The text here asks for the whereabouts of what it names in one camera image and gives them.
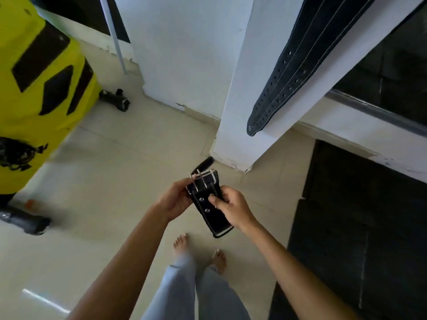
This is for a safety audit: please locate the person's left foot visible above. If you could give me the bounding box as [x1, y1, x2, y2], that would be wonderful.
[172, 233, 189, 258]

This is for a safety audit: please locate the black floor mat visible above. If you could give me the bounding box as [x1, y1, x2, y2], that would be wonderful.
[268, 140, 427, 320]

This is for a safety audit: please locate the yellow punching bag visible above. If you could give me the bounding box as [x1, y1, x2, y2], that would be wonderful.
[0, 0, 103, 196]

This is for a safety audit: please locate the person's foot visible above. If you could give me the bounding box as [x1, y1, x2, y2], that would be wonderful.
[211, 249, 228, 276]
[172, 233, 189, 258]

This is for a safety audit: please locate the person's right leg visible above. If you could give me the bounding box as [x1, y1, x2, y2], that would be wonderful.
[195, 265, 251, 320]

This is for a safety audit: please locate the black dumbbell handle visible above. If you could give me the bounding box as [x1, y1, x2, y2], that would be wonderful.
[99, 88, 131, 113]

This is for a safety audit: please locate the person's right hand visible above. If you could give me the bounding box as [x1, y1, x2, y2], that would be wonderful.
[208, 185, 259, 233]

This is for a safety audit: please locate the long black perforated belt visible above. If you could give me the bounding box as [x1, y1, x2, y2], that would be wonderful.
[246, 0, 379, 137]

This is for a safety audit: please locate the person's right forearm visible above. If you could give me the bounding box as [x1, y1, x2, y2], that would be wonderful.
[240, 219, 359, 320]

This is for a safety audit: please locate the black belt with buckle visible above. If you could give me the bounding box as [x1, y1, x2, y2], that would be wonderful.
[185, 156, 234, 239]

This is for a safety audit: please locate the silver metal rail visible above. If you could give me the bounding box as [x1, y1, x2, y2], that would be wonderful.
[325, 89, 427, 138]

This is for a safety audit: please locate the dark grey cylindrical bar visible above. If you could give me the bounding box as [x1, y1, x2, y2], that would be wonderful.
[0, 204, 52, 236]

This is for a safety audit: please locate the person's left leg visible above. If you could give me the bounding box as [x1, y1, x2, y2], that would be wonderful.
[141, 255, 198, 320]

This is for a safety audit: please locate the person's leg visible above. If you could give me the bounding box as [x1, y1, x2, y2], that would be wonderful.
[195, 265, 251, 320]
[141, 255, 198, 320]

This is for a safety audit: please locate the white metal pole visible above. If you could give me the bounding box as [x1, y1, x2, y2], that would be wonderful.
[99, 0, 128, 76]

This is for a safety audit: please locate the person's left hand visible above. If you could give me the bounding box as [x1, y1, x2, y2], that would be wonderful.
[156, 178, 196, 224]

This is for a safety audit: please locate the person's left forearm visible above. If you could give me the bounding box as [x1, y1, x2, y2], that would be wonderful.
[67, 204, 171, 320]

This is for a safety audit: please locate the person's right foot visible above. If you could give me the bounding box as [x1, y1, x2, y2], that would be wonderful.
[211, 249, 228, 276]

